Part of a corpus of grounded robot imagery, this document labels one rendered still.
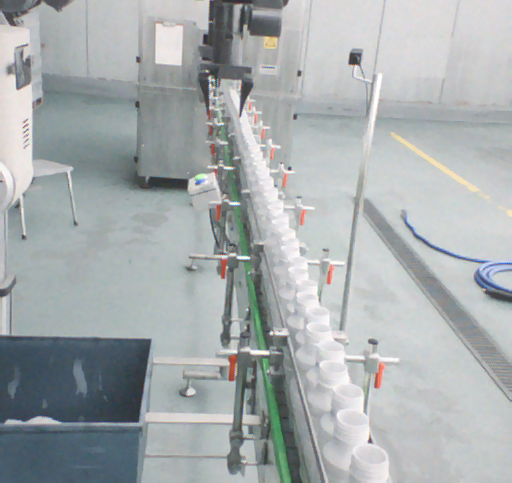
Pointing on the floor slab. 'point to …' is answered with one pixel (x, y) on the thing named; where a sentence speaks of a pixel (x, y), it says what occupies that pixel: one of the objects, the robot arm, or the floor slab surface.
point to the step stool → (41, 187)
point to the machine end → (181, 131)
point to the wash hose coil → (478, 267)
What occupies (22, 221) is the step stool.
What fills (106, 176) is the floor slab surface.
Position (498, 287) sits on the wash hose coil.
